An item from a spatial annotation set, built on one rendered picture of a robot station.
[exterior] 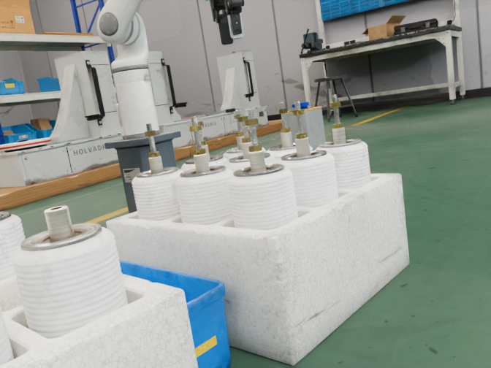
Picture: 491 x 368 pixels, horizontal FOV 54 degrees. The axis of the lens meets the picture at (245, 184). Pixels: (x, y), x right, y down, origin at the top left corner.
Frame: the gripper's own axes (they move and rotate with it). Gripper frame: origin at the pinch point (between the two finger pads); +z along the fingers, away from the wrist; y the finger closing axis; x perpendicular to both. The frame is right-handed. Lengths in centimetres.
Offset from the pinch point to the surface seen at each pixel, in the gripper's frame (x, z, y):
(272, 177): -3.1, 22.3, 20.9
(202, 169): -10.1, 21.2, 7.5
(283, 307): -6.0, 38.5, 26.8
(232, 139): 75, 44, -309
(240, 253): -9.5, 31.8, 21.5
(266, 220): -4.9, 28.1, 21.0
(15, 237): -37.4, 24.5, 15.6
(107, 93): -20, -5, -244
